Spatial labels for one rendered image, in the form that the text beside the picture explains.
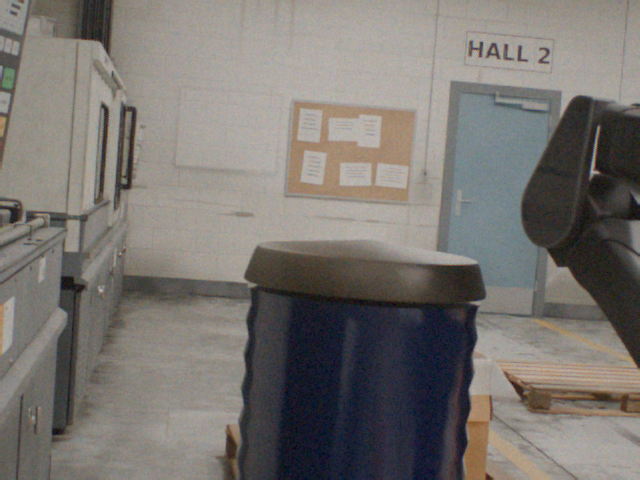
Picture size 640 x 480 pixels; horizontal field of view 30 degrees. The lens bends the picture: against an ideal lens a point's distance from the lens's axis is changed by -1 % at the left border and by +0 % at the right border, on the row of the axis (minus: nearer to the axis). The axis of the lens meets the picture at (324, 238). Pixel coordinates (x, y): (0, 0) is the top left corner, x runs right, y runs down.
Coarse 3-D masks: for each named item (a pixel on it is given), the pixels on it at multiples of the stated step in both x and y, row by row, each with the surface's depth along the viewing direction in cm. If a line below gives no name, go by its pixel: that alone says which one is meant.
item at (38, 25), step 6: (30, 18) 830; (36, 18) 835; (42, 18) 834; (48, 18) 838; (30, 24) 830; (36, 24) 832; (42, 24) 834; (48, 24) 840; (54, 24) 850; (30, 30) 831; (36, 30) 833; (42, 30) 835; (48, 30) 840; (54, 30) 848; (48, 36) 841; (54, 36) 849
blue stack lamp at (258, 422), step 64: (256, 320) 19; (320, 320) 18; (384, 320) 18; (448, 320) 18; (256, 384) 19; (320, 384) 18; (384, 384) 18; (448, 384) 18; (256, 448) 18; (320, 448) 18; (384, 448) 18; (448, 448) 18
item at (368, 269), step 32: (256, 256) 19; (288, 256) 18; (320, 256) 18; (352, 256) 18; (384, 256) 18; (416, 256) 18; (448, 256) 19; (288, 288) 18; (320, 288) 18; (352, 288) 17; (384, 288) 17; (416, 288) 18; (448, 288) 18; (480, 288) 19
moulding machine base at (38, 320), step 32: (0, 256) 265; (32, 256) 288; (0, 288) 243; (32, 288) 305; (0, 320) 246; (32, 320) 310; (64, 320) 380; (0, 352) 250; (32, 352) 302; (0, 384) 253; (32, 384) 315; (0, 416) 234; (32, 416) 312; (0, 448) 258; (32, 448) 327
